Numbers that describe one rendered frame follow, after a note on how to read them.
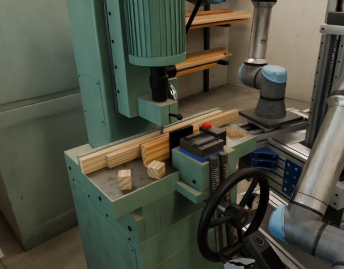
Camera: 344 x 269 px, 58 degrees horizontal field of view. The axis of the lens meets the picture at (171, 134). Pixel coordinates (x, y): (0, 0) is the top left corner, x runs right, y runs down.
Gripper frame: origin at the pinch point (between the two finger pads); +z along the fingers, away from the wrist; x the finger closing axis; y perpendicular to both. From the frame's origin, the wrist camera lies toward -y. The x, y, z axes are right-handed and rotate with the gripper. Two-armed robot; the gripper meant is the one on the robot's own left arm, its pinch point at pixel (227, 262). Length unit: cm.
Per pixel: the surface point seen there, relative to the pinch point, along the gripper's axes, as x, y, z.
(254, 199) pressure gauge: 34.0, -3.3, 17.9
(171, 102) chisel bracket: 11.1, -45.8, 14.8
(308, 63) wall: 331, -61, 153
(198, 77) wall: 258, -100, 276
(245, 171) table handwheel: 11.6, -20.6, -5.5
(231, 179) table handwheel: 6.2, -20.3, -5.3
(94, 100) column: -1, -58, 44
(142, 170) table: -4.4, -29.0, 19.6
